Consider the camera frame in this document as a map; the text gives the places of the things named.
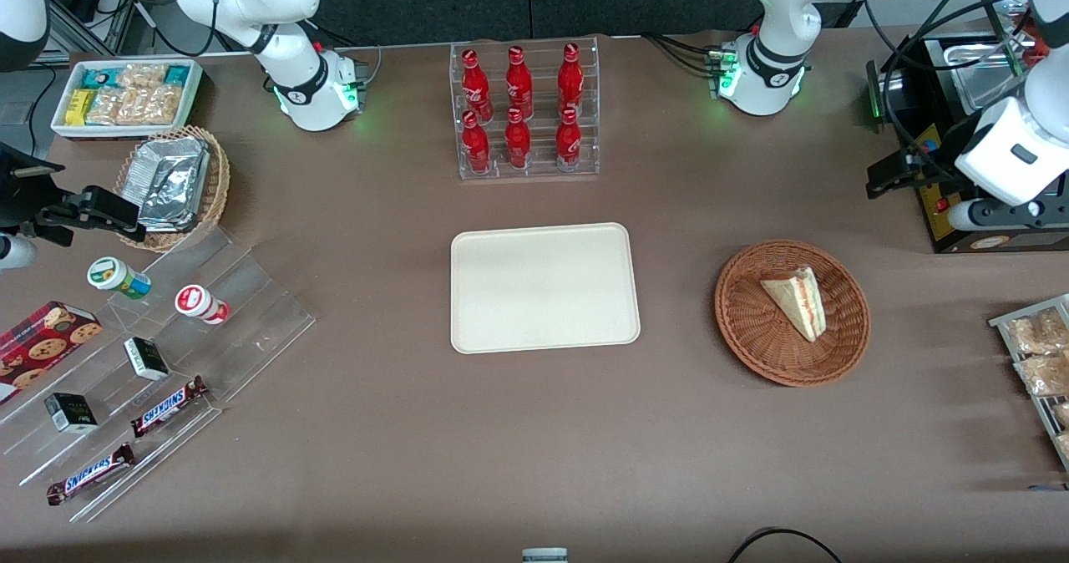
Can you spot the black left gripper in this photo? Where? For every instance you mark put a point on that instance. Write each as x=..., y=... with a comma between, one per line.
x=917, y=168

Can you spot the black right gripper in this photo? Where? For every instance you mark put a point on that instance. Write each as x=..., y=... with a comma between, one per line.
x=18, y=198

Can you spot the triangle sandwich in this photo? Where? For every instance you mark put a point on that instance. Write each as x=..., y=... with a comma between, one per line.
x=797, y=300

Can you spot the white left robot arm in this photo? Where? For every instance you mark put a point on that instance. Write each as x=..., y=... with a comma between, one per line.
x=777, y=12

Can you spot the small tan wicker basket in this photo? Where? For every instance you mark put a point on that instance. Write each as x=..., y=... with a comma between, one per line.
x=215, y=187

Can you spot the large brown wicker basket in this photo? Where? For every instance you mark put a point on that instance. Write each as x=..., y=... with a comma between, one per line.
x=752, y=329

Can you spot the cream plastic tray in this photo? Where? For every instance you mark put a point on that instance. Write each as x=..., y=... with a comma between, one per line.
x=543, y=287

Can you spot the silver foil packet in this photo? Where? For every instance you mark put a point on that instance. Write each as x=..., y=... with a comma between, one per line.
x=165, y=220
x=171, y=174

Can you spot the green lid yogurt cup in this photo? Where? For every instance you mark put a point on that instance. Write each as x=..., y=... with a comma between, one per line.
x=117, y=277

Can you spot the black countertop appliance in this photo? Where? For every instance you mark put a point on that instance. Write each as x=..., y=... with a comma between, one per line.
x=939, y=220

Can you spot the white rectangular snack bin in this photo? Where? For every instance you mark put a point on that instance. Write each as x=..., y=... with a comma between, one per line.
x=60, y=120

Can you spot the clear bag of crackers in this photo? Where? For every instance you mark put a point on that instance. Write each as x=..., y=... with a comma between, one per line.
x=113, y=106
x=142, y=75
x=160, y=105

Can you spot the yellow snack pack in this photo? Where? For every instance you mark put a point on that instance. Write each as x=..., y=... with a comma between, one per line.
x=79, y=107

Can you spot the red lid yogurt cup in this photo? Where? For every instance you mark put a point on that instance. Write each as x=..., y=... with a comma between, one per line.
x=200, y=304

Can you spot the teal snack pack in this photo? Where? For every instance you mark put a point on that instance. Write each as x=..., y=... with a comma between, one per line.
x=177, y=74
x=98, y=78

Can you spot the steel appliance pan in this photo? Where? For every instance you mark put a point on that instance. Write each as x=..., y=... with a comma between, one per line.
x=973, y=70

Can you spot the red cookie box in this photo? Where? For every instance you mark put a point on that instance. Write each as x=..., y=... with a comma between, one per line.
x=42, y=346

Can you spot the small black carton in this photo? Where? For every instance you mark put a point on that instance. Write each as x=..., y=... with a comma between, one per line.
x=146, y=359
x=71, y=413

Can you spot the clear acrylic step display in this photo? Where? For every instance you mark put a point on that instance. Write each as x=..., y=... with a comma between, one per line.
x=250, y=304

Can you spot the framed appliance lid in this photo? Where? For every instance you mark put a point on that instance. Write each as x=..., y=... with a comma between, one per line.
x=1002, y=12

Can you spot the snickers chocolate bar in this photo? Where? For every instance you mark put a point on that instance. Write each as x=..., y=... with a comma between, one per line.
x=90, y=474
x=167, y=407

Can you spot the clear bag of pastry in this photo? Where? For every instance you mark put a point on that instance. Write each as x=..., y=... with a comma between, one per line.
x=1044, y=375
x=1063, y=444
x=1036, y=333
x=1061, y=414

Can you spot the red cola bottle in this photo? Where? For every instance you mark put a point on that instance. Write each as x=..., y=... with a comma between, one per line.
x=569, y=144
x=570, y=80
x=476, y=147
x=519, y=85
x=517, y=144
x=474, y=87

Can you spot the clear acrylic bottle rack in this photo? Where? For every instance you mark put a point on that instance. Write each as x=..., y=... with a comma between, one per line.
x=543, y=174

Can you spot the aluminium frame profile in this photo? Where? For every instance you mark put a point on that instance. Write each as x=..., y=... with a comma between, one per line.
x=125, y=3

